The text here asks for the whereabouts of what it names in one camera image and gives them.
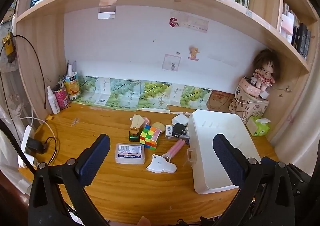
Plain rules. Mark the multicolour puzzle cube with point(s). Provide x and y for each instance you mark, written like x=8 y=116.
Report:
x=149 y=137

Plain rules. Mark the pink case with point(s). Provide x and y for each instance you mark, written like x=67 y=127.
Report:
x=248 y=88

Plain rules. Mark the white tape measure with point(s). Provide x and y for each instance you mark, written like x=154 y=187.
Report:
x=159 y=165

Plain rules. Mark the orange juice carton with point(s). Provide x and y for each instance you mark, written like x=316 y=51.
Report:
x=72 y=86

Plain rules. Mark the red pen cup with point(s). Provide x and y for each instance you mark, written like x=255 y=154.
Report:
x=61 y=96

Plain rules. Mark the white power strip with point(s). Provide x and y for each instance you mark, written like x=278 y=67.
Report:
x=28 y=133

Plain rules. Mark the yellow duck sticker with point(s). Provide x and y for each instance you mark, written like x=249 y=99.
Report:
x=193 y=53

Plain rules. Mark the small white box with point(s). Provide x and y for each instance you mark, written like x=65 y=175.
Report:
x=180 y=119

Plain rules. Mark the grape poster sheet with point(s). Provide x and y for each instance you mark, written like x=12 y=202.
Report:
x=133 y=95

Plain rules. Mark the round beige tin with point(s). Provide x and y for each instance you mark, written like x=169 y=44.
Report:
x=159 y=126

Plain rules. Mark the brown cardboard piece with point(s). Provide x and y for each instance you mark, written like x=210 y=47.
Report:
x=219 y=101

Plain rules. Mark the green tissue pack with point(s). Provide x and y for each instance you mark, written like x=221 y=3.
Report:
x=258 y=126

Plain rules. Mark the black power adapter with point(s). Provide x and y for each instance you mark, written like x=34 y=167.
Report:
x=178 y=130

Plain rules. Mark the white spray bottle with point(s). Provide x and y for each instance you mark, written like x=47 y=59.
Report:
x=53 y=101

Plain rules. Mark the clear dental floss box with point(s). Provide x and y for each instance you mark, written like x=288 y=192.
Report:
x=130 y=154

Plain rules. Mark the white dotted box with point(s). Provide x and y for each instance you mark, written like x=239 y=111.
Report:
x=168 y=131

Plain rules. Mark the white plastic storage box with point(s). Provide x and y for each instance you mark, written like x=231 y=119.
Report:
x=208 y=130

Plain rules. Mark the brown haired doll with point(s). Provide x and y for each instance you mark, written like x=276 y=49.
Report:
x=266 y=70

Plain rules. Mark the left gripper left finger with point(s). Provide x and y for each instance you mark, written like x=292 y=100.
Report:
x=91 y=159

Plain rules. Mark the patterned tote bag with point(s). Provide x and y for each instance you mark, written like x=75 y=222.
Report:
x=246 y=106

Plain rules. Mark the green bottle gold cap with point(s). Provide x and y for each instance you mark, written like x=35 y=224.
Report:
x=134 y=134

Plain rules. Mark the wooden bookshelf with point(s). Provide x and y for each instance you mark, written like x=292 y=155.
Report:
x=128 y=39

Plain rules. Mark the beige wedge box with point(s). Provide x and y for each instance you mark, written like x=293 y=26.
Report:
x=137 y=121

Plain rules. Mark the pink round packet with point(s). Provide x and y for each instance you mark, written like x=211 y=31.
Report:
x=146 y=121

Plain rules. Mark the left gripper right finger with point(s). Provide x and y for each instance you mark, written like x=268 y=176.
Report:
x=233 y=161

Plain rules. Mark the pink square sticker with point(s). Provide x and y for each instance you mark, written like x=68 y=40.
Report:
x=171 y=62

